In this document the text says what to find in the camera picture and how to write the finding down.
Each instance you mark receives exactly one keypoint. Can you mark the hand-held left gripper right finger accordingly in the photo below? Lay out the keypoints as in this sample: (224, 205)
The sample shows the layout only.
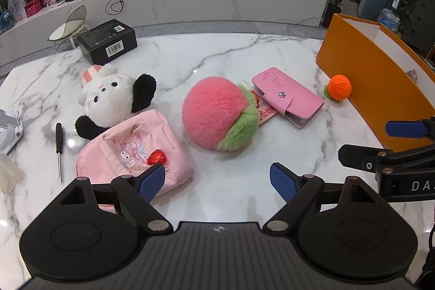
(283, 183)

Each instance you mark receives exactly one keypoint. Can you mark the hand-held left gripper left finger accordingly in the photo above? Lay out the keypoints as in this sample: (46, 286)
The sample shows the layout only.
(153, 182)

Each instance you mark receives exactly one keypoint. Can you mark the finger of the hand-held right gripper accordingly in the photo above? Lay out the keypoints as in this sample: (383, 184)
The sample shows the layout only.
(356, 155)
(404, 129)

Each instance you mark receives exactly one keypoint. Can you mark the red strawberry charm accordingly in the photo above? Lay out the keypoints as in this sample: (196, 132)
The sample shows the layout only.
(157, 157)

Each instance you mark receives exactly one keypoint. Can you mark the pink fabric pouch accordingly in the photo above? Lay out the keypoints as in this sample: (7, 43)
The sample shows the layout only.
(129, 140)

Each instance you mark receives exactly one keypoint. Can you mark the red paper tag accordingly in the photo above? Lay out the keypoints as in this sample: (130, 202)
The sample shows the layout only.
(268, 113)

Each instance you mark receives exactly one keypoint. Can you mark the orange crochet fruit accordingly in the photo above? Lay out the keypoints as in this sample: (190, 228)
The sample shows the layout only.
(340, 86)

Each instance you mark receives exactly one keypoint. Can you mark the orange storage box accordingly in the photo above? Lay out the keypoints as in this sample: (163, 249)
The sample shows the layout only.
(360, 65)

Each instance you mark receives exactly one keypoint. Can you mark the pink peach plush toy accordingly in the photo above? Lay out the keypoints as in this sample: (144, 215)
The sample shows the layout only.
(214, 113)

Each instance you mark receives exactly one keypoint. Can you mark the pink snap card wallet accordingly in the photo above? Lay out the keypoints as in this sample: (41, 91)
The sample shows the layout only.
(285, 89)

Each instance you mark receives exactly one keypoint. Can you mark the white panda plush toy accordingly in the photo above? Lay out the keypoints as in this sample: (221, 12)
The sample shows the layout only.
(108, 89)

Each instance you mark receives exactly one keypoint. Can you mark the black cardboard box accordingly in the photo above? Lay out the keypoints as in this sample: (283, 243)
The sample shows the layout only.
(105, 40)

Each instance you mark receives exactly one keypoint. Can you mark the black screwdriver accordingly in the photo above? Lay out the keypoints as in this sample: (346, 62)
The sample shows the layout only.
(59, 140)

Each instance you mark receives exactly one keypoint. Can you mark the large water bottle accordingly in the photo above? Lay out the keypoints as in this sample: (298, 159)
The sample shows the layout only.
(389, 20)

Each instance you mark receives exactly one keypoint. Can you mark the dark drawer cabinet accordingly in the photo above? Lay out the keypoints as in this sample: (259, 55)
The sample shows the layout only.
(423, 18)

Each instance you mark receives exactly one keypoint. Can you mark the translucent plastic lump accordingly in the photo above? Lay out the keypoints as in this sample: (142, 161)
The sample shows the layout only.
(8, 172)

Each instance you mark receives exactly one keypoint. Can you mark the white phone stand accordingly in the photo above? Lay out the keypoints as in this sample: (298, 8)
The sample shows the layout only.
(8, 130)

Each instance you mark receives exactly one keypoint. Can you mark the white chair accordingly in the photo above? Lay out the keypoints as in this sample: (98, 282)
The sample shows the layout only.
(69, 25)

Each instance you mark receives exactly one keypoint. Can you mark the white marble TV console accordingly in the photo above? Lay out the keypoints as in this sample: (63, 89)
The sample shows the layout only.
(187, 1)

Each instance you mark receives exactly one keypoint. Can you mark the red gift boxes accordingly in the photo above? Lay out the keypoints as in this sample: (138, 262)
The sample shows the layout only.
(40, 4)

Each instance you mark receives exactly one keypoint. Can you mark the picture card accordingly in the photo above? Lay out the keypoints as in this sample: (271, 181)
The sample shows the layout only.
(17, 6)

